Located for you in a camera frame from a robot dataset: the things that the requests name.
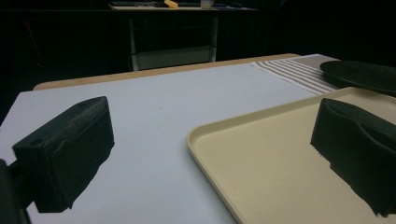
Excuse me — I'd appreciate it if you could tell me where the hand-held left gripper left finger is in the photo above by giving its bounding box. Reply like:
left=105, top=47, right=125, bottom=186
left=11, top=95, right=116, bottom=215

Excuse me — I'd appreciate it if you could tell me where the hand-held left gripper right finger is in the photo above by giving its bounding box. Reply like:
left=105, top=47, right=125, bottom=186
left=309, top=98, right=396, bottom=218

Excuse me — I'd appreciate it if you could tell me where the black plate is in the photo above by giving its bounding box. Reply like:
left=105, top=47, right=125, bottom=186
left=319, top=60, right=396, bottom=97

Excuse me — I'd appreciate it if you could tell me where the cream plastic tray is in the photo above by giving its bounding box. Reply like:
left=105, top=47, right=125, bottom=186
left=186, top=86, right=396, bottom=224

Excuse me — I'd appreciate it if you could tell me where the striped cloth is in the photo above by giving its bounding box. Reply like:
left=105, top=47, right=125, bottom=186
left=250, top=53, right=342, bottom=96

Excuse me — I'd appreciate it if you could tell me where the white metal-frame table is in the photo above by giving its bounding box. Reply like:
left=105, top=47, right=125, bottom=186
left=108, top=2, right=260, bottom=72

